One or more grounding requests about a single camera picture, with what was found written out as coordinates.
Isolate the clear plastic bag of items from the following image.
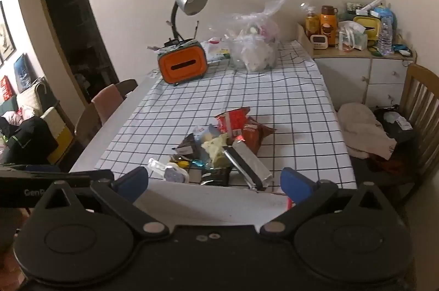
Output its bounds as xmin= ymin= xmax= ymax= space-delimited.
xmin=209 ymin=0 xmax=287 ymax=73

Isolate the orange green tissue box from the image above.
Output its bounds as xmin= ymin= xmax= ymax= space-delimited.
xmin=157 ymin=39 xmax=208 ymax=85

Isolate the white digital timer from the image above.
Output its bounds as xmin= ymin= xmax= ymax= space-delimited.
xmin=309 ymin=34 xmax=329 ymax=50

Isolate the pink cloth on chair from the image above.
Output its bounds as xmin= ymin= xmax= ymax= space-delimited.
xmin=92 ymin=84 xmax=123 ymax=124

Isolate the yellow snack packet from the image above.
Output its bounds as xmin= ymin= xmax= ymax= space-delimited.
xmin=170 ymin=155 xmax=191 ymax=169

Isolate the silver foil snack bar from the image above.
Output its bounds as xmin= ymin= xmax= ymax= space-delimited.
xmin=224 ymin=139 xmax=272 ymax=191

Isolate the red chips bag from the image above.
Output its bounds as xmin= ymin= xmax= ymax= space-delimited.
xmin=215 ymin=107 xmax=251 ymax=138

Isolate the brown M&M's packet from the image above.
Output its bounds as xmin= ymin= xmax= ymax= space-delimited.
xmin=173 ymin=134 xmax=199 ymax=160

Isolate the white black grid tablecloth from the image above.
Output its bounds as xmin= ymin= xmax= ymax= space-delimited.
xmin=94 ymin=42 xmax=356 ymax=192

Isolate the yellow liquid bottle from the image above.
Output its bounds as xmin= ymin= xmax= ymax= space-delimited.
xmin=305 ymin=7 xmax=320 ymax=38

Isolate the clear water bottle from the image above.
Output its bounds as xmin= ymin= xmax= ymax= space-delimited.
xmin=377 ymin=16 xmax=393 ymax=56

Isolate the beige cloth pile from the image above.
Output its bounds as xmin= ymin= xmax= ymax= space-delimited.
xmin=337 ymin=102 xmax=396 ymax=160

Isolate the silver desk lamp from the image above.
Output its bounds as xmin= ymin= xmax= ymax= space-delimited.
xmin=170 ymin=0 xmax=208 ymax=40

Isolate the yellow tissue box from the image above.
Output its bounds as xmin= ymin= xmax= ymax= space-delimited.
xmin=353 ymin=15 xmax=381 ymax=41

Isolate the teal candy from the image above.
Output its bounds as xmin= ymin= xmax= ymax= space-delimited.
xmin=189 ymin=159 xmax=205 ymax=169

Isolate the white red cardboard box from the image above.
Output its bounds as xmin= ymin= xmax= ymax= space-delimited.
xmin=134 ymin=180 xmax=288 ymax=229

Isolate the black jacket on sofa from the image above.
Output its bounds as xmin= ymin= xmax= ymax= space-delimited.
xmin=1 ymin=117 xmax=58 ymax=165

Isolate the wooden slat chair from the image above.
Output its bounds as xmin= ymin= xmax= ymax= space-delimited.
xmin=374 ymin=64 xmax=438 ymax=201

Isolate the orange thermos bottle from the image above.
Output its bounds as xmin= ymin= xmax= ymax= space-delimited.
xmin=320 ymin=5 xmax=338 ymax=47

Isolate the light blue cookie packet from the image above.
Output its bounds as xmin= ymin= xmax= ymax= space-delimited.
xmin=193 ymin=124 xmax=220 ymax=143

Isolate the white side cabinet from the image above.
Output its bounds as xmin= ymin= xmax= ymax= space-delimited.
xmin=297 ymin=24 xmax=417 ymax=110

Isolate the cream patterned snack pouch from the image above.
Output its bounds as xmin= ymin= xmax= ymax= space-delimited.
xmin=202 ymin=134 xmax=230 ymax=168

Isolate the wooden chair left side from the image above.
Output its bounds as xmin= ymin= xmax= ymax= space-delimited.
xmin=74 ymin=78 xmax=138 ymax=148

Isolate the brown Oreo bag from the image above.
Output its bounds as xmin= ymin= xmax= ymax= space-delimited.
xmin=242 ymin=117 xmax=275 ymax=154

